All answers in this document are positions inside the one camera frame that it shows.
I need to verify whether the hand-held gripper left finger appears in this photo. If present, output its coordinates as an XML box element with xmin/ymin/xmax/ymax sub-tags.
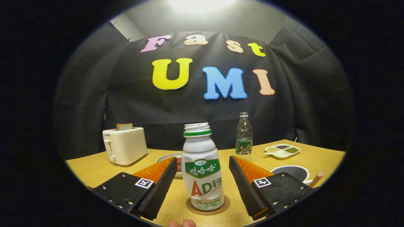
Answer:
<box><xmin>87</xmin><ymin>157</ymin><xmax>178</xmax><ymax>221</ymax></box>

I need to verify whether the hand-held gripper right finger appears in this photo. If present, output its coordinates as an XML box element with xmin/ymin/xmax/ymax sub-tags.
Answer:
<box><xmin>229</xmin><ymin>155</ymin><xmax>318</xmax><ymax>222</ymax></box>

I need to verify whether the round cork coaster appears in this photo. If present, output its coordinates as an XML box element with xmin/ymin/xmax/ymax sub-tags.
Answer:
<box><xmin>186</xmin><ymin>195</ymin><xmax>231</xmax><ymax>215</ymax></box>

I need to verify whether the white cup wooden handle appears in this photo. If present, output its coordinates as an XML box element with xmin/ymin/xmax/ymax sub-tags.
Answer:
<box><xmin>270</xmin><ymin>165</ymin><xmax>325</xmax><ymax>189</ymax></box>

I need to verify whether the white juice bottle green label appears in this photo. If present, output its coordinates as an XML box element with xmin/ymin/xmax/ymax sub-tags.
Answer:
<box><xmin>181</xmin><ymin>122</ymin><xmax>225</xmax><ymax>211</ymax></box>

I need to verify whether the clear water bottle green label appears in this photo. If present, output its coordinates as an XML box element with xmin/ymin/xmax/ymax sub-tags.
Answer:
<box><xmin>235</xmin><ymin>112</ymin><xmax>253</xmax><ymax>155</ymax></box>

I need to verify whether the white round plate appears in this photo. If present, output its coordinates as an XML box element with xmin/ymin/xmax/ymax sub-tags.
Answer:
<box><xmin>155</xmin><ymin>152</ymin><xmax>183</xmax><ymax>178</ymax></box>

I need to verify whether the white divided dish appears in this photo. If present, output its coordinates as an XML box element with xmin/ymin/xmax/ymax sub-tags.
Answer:
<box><xmin>264</xmin><ymin>143</ymin><xmax>301</xmax><ymax>159</ymax></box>

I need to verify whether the white toaster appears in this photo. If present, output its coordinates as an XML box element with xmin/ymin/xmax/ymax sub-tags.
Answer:
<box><xmin>102</xmin><ymin>127</ymin><xmax>150</xmax><ymax>166</ymax></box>

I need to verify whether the wooden table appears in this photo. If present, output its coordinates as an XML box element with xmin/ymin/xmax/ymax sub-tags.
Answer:
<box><xmin>65</xmin><ymin>139</ymin><xmax>346</xmax><ymax>227</ymax></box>

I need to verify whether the black backdrop cloth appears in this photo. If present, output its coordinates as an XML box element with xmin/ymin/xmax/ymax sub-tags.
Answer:
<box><xmin>52</xmin><ymin>16</ymin><xmax>354</xmax><ymax>160</ymax></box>

